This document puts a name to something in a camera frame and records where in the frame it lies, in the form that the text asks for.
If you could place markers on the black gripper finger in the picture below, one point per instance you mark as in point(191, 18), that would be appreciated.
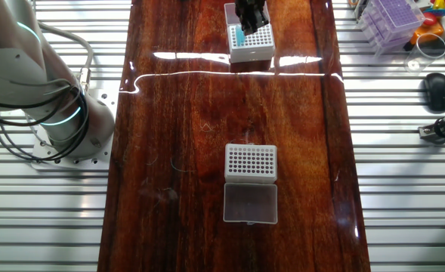
point(263, 19)
point(249, 24)

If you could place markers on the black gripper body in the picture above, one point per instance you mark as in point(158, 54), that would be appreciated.
point(250, 7)

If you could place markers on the white tip rack clear lid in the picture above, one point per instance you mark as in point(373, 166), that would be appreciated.
point(254, 53)
point(250, 177)

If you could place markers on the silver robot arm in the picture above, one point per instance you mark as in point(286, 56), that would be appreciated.
point(18, 75)

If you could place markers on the purple pipette tip box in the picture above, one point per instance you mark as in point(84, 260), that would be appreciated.
point(390, 22)

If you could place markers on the dark red wooden board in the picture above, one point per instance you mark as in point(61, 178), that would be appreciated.
point(301, 170)

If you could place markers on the clear plastic cup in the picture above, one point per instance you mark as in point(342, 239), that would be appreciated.
point(415, 64)

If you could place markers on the orange toy with red knob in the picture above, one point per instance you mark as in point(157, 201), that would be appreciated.
point(426, 34)

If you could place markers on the black computer mouse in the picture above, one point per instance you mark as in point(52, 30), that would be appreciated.
point(436, 92)

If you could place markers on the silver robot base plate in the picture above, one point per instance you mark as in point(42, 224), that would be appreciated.
point(107, 100)

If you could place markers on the side camera mount arm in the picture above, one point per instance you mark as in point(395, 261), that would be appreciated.
point(430, 132)

